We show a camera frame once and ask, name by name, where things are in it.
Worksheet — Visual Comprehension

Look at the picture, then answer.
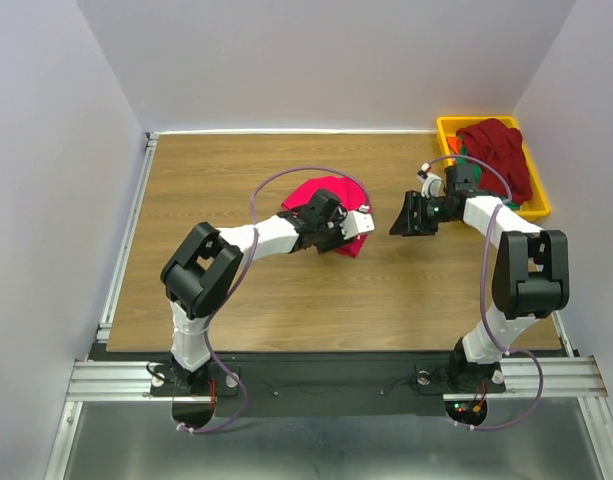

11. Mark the aluminium front rail frame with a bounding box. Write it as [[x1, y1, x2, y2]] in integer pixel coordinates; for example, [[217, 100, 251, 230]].
[[44, 355, 613, 480]]

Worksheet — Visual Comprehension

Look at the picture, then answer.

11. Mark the orange t shirt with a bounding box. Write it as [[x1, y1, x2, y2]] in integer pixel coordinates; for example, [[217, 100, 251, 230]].
[[446, 136, 461, 154]]

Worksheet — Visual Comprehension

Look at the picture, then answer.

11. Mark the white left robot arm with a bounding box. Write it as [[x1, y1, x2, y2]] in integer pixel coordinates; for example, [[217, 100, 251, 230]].
[[160, 188, 348, 394]]

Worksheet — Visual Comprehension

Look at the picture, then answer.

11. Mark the aluminium right side rail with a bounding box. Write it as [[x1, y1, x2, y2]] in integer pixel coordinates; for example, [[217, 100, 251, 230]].
[[552, 311, 580, 358]]

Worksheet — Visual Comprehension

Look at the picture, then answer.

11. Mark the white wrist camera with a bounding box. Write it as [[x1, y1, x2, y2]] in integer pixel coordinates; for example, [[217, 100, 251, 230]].
[[417, 163, 444, 198], [340, 210, 375, 240]]

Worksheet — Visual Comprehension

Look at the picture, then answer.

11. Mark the yellow plastic bin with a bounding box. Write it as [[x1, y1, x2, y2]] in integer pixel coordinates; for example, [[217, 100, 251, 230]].
[[436, 115, 551, 222]]

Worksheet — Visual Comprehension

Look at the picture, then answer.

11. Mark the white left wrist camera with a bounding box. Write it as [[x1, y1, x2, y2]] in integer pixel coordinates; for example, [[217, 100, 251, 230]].
[[340, 210, 375, 240]]

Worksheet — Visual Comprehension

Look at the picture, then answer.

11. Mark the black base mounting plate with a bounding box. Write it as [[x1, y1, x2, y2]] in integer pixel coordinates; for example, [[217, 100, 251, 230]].
[[149, 351, 508, 419]]

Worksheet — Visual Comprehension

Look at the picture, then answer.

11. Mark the green t shirt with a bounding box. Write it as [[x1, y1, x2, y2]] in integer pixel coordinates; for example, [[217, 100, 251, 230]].
[[455, 152, 520, 211]]

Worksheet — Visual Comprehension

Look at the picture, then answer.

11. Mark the pink t shirt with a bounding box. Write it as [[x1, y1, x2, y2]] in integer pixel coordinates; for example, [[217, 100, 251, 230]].
[[281, 175, 372, 258]]

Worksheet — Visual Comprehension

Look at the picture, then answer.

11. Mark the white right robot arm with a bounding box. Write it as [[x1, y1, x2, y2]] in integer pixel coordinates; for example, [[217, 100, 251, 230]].
[[390, 161, 570, 391]]

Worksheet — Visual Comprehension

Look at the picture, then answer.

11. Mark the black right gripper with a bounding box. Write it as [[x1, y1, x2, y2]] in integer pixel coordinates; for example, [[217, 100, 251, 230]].
[[388, 190, 457, 236]]

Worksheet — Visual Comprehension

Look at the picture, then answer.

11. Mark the dark red t shirt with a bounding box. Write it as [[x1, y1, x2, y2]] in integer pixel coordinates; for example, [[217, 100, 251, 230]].
[[456, 118, 533, 209]]

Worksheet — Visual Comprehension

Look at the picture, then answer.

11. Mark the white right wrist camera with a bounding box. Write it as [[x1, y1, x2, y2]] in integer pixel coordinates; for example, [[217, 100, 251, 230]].
[[417, 163, 444, 198]]

